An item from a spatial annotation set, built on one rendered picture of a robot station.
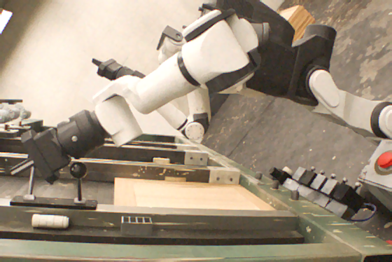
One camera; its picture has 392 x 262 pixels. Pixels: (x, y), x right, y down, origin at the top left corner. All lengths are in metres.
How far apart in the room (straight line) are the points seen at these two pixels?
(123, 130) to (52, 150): 0.15
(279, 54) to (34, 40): 5.94
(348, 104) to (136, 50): 5.38
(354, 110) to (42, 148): 1.05
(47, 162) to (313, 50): 0.90
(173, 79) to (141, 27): 5.79
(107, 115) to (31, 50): 6.06
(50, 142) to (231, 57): 0.40
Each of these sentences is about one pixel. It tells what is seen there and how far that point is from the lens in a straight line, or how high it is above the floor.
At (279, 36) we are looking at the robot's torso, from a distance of 1.05.
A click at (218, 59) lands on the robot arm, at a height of 1.36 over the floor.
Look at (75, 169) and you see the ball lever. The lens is 0.68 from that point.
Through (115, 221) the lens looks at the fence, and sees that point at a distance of 0.75.
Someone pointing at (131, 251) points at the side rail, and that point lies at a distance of 0.54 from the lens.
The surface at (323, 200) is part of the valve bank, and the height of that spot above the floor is 0.74.
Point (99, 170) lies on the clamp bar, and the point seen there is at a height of 1.37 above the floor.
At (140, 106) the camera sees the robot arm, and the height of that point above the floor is 1.42.
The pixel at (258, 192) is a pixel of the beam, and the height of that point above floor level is 0.90.
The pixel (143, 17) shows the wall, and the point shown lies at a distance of 6.35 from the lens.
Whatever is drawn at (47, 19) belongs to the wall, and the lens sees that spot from 6.62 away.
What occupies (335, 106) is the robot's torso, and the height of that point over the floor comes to 0.86.
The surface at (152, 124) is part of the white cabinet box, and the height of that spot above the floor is 0.81.
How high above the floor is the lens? 1.46
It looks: 16 degrees down
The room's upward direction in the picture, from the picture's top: 55 degrees counter-clockwise
